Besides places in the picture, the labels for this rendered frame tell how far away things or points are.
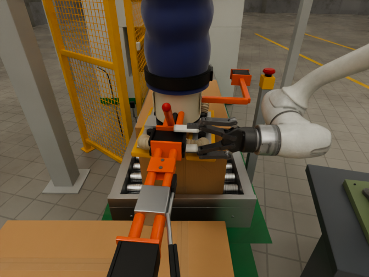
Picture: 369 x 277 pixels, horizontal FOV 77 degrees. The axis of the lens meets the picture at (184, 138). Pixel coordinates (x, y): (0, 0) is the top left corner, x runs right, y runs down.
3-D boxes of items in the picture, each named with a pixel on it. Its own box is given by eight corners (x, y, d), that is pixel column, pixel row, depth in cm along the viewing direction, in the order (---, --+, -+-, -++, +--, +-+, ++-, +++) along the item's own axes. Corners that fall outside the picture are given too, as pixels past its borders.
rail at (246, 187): (206, 78, 316) (207, 64, 306) (210, 78, 316) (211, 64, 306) (239, 222, 122) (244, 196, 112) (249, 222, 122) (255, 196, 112)
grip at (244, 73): (229, 78, 114) (230, 68, 111) (247, 79, 114) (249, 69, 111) (230, 85, 107) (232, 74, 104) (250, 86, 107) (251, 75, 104)
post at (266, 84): (239, 193, 194) (260, 74, 140) (247, 193, 194) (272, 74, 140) (240, 199, 188) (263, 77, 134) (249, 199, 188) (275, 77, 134)
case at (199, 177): (157, 133, 169) (152, 79, 147) (212, 133, 168) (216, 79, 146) (143, 195, 118) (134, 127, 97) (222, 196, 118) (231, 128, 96)
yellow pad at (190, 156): (191, 112, 107) (192, 103, 104) (213, 114, 106) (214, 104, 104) (185, 160, 79) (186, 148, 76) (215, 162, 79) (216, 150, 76)
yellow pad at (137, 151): (151, 110, 108) (150, 100, 105) (172, 111, 108) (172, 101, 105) (130, 156, 81) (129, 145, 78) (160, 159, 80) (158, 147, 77)
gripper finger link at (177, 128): (198, 132, 65) (199, 130, 64) (173, 132, 64) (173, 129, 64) (197, 127, 67) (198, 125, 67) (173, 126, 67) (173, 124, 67)
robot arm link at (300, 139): (274, 166, 67) (263, 137, 77) (328, 167, 67) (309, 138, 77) (285, 137, 60) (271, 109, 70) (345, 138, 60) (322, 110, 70)
